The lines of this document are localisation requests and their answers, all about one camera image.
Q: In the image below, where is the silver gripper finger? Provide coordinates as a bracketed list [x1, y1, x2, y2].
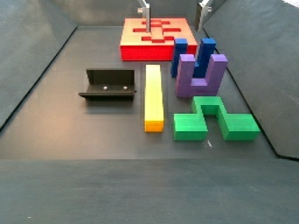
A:
[198, 0, 212, 30]
[136, 0, 151, 32]

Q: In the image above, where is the yellow long bar block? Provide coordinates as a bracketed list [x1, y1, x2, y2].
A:
[144, 65, 164, 132]

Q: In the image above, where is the blue U-shaped block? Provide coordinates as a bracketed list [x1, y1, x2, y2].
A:
[171, 38, 216, 78]

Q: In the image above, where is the purple U-shaped block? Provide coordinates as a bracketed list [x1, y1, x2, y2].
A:
[175, 54, 228, 98]

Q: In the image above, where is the black angle bracket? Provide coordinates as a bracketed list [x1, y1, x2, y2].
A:
[79, 68, 136, 99]

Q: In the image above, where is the green S-shaped block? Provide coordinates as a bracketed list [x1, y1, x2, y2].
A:
[172, 96, 260, 141]

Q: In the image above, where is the red slotted board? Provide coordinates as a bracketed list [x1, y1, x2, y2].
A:
[119, 17, 198, 61]

